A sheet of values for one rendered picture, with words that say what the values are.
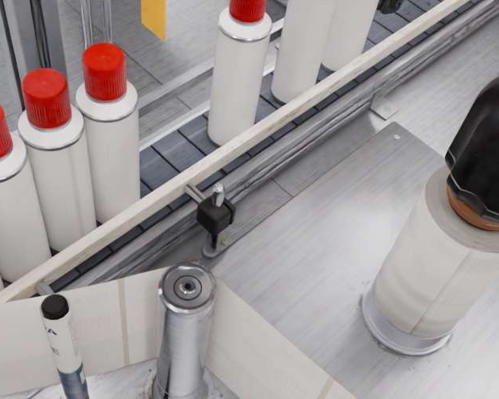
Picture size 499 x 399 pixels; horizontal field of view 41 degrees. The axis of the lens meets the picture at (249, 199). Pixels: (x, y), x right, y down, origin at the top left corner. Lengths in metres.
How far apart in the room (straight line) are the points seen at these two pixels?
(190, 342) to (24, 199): 0.18
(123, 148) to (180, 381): 0.20
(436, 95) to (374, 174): 0.23
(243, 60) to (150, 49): 0.30
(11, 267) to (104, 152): 0.13
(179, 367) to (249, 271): 0.18
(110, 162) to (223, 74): 0.15
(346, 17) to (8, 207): 0.45
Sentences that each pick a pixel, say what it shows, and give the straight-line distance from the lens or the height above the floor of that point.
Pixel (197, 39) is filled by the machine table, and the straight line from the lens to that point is 0.95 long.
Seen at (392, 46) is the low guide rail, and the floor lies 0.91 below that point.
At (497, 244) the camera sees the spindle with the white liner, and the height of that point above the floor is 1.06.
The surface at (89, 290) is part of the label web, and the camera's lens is 0.44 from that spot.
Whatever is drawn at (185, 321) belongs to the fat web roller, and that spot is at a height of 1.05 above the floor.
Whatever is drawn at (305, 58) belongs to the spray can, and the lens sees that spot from 0.75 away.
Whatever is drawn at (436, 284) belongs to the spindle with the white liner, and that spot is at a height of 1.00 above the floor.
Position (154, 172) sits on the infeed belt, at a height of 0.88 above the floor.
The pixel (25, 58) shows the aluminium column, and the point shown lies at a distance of 0.68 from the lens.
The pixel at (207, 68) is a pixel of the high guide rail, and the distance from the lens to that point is 0.71.
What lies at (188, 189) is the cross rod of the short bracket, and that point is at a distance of 0.67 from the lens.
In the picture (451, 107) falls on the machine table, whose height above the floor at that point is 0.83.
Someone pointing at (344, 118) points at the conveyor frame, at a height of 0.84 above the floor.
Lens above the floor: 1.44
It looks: 53 degrees down
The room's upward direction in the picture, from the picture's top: 11 degrees clockwise
